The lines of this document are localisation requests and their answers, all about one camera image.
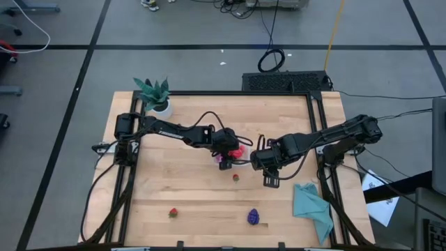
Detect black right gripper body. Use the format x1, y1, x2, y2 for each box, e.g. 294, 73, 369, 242
250, 146, 285, 174

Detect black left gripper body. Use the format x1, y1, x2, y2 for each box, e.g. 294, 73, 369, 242
210, 128, 241, 160

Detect red toy bell pepper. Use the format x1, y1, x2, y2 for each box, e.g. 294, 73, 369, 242
228, 144, 247, 160

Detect purple toy grapes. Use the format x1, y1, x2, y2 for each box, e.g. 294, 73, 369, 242
247, 208, 261, 226

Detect clear plastic tupperware container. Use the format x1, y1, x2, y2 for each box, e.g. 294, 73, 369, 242
212, 139, 252, 167

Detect teal cloth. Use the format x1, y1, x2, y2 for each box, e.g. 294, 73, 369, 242
292, 183, 335, 245

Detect white plant pot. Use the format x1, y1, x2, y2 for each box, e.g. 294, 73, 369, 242
152, 99, 174, 121

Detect black perforated equipment box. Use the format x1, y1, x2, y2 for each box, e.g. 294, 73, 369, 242
242, 70, 334, 93

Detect green artificial plant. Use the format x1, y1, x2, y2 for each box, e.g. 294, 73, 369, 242
133, 76, 171, 112

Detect white printed paper sheet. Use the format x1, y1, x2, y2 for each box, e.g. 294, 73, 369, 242
361, 169, 400, 227

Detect dark desk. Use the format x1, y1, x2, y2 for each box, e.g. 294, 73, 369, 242
362, 169, 446, 251

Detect person's shoe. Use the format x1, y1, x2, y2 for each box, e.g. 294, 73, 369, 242
140, 0, 160, 12

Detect grey monitor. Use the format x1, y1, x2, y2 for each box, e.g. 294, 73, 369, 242
431, 96, 446, 196

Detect black keyboard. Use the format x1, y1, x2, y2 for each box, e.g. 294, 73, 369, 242
423, 218, 446, 251

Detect grey furniture leg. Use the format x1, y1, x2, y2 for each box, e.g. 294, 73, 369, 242
0, 0, 61, 17
0, 85, 24, 98

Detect red wheeled object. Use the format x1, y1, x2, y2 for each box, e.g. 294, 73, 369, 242
0, 39, 19, 63

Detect black aluminium table frame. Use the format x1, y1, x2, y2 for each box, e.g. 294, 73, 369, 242
79, 89, 376, 247

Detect black coiled cable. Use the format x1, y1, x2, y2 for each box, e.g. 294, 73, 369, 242
256, 0, 286, 73

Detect black cable bundle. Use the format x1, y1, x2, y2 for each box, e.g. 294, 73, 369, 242
190, 0, 259, 20

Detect yellow cable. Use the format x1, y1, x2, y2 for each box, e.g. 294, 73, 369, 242
323, 0, 346, 70

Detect black power cable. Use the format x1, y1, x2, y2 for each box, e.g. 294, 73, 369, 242
71, 139, 118, 244

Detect thin black floor cable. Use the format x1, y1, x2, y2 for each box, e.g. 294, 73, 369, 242
330, 89, 446, 100

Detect white cable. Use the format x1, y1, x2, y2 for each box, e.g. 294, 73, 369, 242
0, 0, 52, 55

